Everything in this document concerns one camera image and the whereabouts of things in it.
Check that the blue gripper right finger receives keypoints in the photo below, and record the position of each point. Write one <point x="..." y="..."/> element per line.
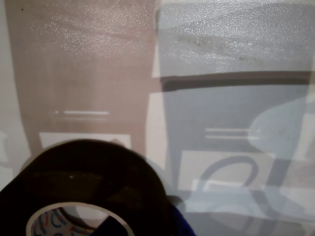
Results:
<point x="179" y="221"/>

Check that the black tape roll white core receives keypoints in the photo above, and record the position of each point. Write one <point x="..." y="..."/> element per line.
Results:
<point x="86" y="177"/>

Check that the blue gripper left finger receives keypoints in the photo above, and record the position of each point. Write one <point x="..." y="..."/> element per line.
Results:
<point x="114" y="227"/>

